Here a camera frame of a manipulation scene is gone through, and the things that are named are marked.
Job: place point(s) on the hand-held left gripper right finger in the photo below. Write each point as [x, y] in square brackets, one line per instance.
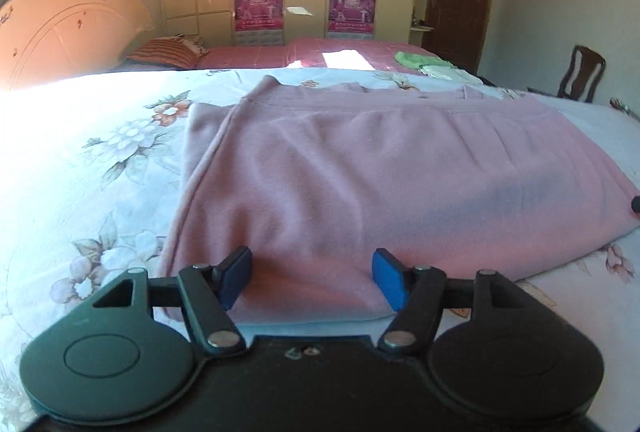
[390, 279]

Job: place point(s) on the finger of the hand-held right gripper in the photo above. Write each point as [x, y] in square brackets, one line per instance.
[636, 204]

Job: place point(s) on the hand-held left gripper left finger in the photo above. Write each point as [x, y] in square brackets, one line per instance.
[235, 274]

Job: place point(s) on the pink knit sweater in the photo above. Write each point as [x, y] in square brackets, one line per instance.
[375, 192]

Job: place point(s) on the dark wooden chair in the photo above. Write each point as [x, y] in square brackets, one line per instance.
[582, 72]

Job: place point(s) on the floral bed sheet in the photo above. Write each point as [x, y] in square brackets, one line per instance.
[85, 172]

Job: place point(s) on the pale green cloth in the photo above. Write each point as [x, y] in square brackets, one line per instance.
[447, 73]

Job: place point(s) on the pink bed sheet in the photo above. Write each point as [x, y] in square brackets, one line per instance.
[260, 55]

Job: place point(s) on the striped pillow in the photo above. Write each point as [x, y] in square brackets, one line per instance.
[165, 52]

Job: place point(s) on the cream wooden headboard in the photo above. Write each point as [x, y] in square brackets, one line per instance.
[70, 27]

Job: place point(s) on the purple wall poster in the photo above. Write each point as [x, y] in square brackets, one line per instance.
[258, 7]
[351, 7]

